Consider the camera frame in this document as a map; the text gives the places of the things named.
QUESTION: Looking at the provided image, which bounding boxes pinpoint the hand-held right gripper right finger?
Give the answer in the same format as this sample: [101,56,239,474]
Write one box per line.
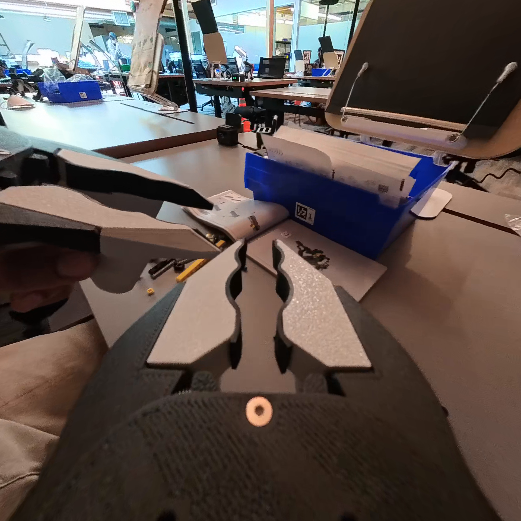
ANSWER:
[271,239,373,389]

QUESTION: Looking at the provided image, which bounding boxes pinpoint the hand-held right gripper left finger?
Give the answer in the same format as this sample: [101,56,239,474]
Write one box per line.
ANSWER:
[146,239,248,373]

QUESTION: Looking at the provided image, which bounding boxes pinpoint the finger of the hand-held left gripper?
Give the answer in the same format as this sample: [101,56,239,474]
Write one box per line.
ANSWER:
[55,147,215,218]
[0,185,223,294]

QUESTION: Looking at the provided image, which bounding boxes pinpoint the tan panel on arm mount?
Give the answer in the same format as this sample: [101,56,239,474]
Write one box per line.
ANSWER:
[127,0,180,112]

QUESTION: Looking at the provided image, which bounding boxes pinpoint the long yellow lego beam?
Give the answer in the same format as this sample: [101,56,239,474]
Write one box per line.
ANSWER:
[176,258,209,282]

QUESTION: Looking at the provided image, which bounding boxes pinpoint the black lego beam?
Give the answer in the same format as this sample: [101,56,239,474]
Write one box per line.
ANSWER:
[148,258,189,280]

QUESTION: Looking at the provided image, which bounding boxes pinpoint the lego instruction booklet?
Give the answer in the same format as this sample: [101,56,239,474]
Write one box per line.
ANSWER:
[181,189,387,302]

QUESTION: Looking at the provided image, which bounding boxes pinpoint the pile of small lego parts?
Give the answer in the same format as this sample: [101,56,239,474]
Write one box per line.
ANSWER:
[191,228,227,250]

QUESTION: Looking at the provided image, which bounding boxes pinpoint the person's left hand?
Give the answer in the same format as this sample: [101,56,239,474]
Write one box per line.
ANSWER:
[0,245,101,314]

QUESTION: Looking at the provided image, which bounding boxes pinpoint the blue storage bin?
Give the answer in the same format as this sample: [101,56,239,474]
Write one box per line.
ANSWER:
[39,80,103,103]

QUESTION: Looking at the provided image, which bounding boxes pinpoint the blue plastic bin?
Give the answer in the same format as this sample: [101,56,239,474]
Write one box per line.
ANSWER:
[243,136,454,261]

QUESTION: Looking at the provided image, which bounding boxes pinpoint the black pole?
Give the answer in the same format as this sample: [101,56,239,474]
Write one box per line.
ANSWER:
[173,0,198,114]

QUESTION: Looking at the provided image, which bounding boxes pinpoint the person's beige trousers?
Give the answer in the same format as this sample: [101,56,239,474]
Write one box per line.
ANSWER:
[0,319,108,501]

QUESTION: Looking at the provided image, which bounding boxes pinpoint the white paper bag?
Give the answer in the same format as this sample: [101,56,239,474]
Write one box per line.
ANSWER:
[260,125,335,180]
[332,142,422,208]

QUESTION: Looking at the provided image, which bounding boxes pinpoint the wooden desk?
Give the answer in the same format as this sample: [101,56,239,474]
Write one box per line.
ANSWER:
[249,86,332,125]
[193,77,298,119]

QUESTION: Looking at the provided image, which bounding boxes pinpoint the black and tan panel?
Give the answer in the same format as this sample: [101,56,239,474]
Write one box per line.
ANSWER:
[191,0,228,66]

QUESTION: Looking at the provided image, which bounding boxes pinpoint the black book stand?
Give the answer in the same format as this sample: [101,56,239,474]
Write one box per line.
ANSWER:
[325,0,521,160]

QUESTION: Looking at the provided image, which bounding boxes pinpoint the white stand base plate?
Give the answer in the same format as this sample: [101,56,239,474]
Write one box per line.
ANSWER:
[410,188,453,219]

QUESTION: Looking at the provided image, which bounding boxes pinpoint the black cable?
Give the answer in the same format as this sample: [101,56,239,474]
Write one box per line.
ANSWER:
[448,161,521,194]

